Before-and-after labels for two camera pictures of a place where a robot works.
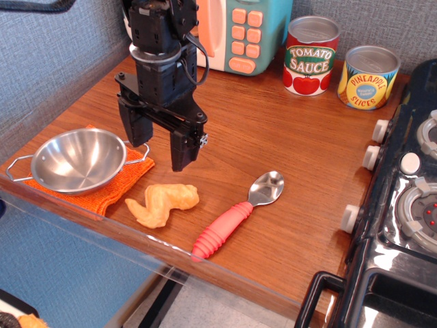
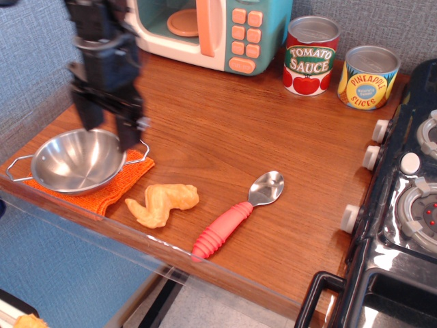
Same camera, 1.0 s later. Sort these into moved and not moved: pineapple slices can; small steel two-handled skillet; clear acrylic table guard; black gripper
Moved: black gripper
Not moved: pineapple slices can; clear acrylic table guard; small steel two-handled skillet
